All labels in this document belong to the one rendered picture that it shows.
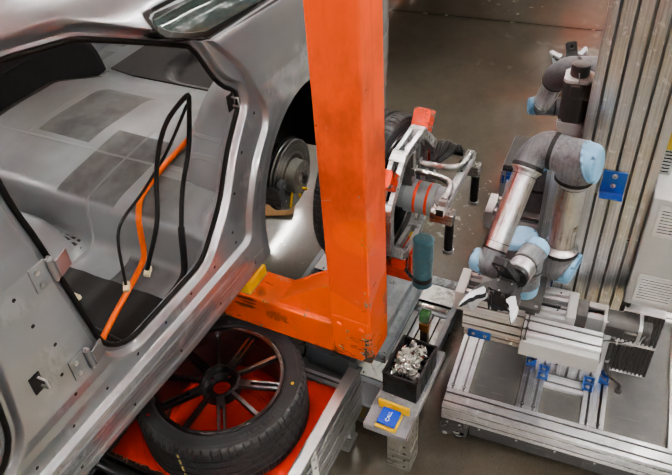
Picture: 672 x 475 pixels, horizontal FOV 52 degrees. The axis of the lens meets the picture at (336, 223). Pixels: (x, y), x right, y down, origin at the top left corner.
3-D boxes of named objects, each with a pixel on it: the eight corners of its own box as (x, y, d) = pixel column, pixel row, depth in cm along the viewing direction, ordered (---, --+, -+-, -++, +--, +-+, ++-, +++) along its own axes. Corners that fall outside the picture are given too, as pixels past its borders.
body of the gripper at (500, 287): (511, 318, 187) (529, 292, 194) (510, 295, 182) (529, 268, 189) (485, 310, 191) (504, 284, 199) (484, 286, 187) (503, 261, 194)
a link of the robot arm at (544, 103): (545, 82, 239) (525, 122, 287) (578, 82, 237) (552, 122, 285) (546, 50, 240) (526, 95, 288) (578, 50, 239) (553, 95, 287)
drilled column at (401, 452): (395, 444, 291) (395, 382, 264) (418, 452, 287) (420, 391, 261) (387, 463, 284) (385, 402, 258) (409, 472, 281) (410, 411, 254)
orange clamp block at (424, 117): (414, 129, 287) (419, 107, 286) (432, 132, 284) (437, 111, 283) (409, 127, 281) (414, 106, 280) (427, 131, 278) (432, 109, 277)
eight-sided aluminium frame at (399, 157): (422, 206, 323) (424, 104, 288) (435, 209, 320) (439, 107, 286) (376, 280, 286) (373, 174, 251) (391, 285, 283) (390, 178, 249)
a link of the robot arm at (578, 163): (539, 257, 241) (563, 124, 207) (581, 273, 234) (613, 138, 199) (525, 277, 234) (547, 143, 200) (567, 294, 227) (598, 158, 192)
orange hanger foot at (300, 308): (242, 288, 295) (230, 226, 274) (352, 323, 276) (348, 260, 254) (221, 314, 284) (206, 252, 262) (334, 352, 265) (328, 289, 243)
